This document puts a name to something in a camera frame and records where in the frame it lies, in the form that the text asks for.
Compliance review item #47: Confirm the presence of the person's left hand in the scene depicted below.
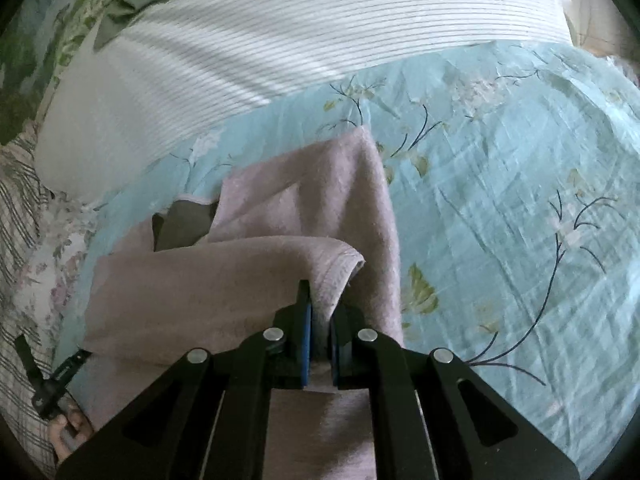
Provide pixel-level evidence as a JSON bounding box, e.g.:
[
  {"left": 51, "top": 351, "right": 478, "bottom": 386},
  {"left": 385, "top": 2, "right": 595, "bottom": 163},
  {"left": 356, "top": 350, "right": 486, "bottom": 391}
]
[{"left": 48, "top": 401, "right": 94, "bottom": 464}]

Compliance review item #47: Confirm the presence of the white floral pillow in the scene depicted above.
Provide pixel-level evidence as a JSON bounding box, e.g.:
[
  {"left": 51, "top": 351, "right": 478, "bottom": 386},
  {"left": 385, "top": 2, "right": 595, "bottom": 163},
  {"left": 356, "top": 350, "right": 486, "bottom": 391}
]
[{"left": 9, "top": 195, "right": 98, "bottom": 353}]

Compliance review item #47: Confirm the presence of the plaid checked cloth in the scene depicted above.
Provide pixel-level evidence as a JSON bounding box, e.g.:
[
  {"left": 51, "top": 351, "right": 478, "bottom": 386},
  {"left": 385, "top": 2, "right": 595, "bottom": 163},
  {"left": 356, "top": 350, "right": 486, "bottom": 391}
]
[{"left": 1, "top": 129, "right": 55, "bottom": 479}]

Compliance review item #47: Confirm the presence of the light blue floral bedsheet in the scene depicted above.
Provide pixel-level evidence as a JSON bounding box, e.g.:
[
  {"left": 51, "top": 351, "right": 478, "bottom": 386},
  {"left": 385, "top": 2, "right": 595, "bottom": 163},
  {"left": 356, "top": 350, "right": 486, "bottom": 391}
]
[{"left": 58, "top": 42, "right": 639, "bottom": 477}]

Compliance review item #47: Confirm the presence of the white striped blanket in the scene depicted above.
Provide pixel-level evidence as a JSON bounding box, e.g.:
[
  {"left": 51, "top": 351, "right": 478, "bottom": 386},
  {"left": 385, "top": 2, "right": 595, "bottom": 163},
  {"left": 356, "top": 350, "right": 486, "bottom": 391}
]
[{"left": 35, "top": 0, "right": 570, "bottom": 202}]

